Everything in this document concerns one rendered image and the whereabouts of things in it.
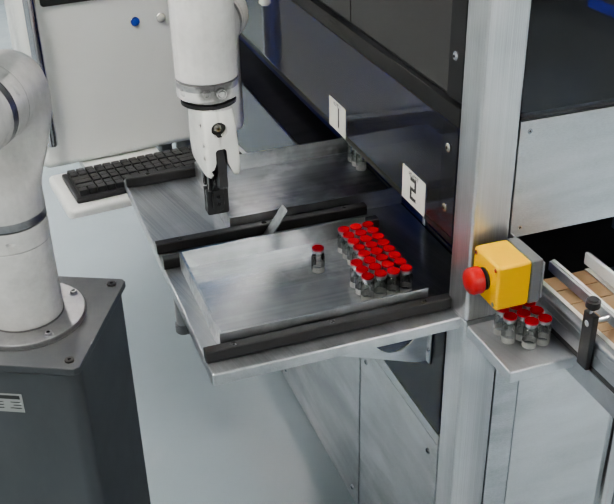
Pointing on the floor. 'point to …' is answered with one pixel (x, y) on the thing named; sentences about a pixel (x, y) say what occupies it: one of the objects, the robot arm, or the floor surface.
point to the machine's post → (479, 231)
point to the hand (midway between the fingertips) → (216, 199)
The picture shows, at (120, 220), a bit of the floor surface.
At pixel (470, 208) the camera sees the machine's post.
